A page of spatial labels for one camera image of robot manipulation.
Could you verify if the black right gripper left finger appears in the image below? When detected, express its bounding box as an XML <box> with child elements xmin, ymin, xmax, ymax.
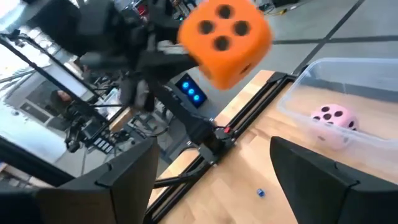
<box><xmin>58</xmin><ymin>138</ymin><xmax>160</xmax><ymax>224</ymax></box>

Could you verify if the person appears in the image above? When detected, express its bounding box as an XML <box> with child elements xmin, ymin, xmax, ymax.
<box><xmin>49</xmin><ymin>89</ymin><xmax>74</xmax><ymax>116</ymax></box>

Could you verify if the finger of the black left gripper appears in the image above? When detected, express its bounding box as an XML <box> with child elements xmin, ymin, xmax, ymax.
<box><xmin>138</xmin><ymin>55</ymin><xmax>200</xmax><ymax>78</ymax></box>
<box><xmin>155</xmin><ymin>40</ymin><xmax>187</xmax><ymax>55</ymax></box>

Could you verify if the clear plastic container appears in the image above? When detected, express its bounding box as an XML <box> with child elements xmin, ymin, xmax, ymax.
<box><xmin>276</xmin><ymin>57</ymin><xmax>398</xmax><ymax>184</ymax></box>

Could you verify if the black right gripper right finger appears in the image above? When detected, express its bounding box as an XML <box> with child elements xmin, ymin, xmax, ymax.
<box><xmin>269</xmin><ymin>136</ymin><xmax>361</xmax><ymax>224</ymax></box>

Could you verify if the orange foam die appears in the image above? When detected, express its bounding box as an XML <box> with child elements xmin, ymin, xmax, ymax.
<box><xmin>177</xmin><ymin>0</ymin><xmax>274</xmax><ymax>91</ymax></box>

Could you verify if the black box with blue lights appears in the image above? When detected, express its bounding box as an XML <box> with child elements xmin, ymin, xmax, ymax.
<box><xmin>175</xmin><ymin>73</ymin><xmax>208</xmax><ymax>109</ymax></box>

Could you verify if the pink foam die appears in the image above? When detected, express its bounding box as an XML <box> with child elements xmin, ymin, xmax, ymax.
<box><xmin>306</xmin><ymin>104</ymin><xmax>360</xmax><ymax>152</ymax></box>

